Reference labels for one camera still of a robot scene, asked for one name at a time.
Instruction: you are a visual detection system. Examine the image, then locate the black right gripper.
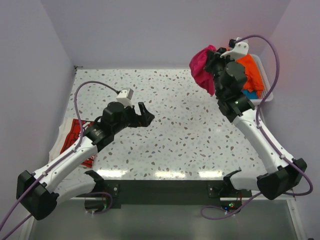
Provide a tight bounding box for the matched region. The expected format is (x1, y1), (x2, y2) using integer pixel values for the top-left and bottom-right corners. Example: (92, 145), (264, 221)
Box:
(203, 47), (237, 97)

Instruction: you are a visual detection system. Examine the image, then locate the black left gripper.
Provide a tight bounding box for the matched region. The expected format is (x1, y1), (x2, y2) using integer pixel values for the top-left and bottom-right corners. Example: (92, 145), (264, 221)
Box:
(112, 101), (154, 134)

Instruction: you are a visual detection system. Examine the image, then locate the magenta t shirt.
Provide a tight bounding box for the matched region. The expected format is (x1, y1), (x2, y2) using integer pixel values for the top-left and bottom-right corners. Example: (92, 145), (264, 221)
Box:
(189, 45), (217, 96)

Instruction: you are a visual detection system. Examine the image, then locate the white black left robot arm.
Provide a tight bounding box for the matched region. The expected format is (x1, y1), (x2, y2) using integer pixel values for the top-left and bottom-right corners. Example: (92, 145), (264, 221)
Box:
(16, 101), (155, 220)

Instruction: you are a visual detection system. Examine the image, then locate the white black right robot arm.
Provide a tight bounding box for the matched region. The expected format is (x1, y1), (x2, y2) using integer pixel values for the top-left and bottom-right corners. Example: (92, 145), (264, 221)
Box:
(204, 48), (307, 200)

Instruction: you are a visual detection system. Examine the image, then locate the orange t shirt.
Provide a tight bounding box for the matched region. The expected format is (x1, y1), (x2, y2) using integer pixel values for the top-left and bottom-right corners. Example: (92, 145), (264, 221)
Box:
(236, 54), (265, 99)

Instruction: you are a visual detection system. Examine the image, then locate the blue t shirt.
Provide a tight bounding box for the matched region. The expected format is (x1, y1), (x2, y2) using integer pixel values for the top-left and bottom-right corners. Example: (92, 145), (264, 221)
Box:
(242, 89), (259, 100)

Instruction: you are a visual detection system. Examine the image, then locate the white plastic basket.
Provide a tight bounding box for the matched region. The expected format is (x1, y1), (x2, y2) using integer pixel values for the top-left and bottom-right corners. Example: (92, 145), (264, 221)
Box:
(250, 54), (271, 106)

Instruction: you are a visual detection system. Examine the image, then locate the folded white red t shirt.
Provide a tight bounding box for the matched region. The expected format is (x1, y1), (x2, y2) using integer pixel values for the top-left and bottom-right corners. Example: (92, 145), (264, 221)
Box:
(48, 117), (97, 169)

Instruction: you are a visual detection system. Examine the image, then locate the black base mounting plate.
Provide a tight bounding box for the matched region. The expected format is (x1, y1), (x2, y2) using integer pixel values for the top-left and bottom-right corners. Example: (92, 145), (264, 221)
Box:
(82, 180), (252, 213)

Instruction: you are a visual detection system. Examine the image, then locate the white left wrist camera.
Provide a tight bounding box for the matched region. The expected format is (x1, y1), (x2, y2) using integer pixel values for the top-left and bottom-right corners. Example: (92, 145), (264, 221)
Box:
(116, 88), (134, 108)

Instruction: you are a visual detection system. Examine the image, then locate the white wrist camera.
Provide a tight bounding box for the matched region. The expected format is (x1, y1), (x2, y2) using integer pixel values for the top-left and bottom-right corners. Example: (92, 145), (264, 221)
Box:
(220, 37), (249, 60)
(116, 88), (134, 108)

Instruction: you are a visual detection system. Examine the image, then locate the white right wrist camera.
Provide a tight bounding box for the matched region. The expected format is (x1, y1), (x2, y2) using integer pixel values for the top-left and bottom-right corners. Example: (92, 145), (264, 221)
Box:
(220, 37), (249, 60)

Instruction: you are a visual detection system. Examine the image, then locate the aluminium rail frame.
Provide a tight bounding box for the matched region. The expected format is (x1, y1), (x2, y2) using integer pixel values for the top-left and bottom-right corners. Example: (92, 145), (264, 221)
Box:
(20, 198), (303, 240)

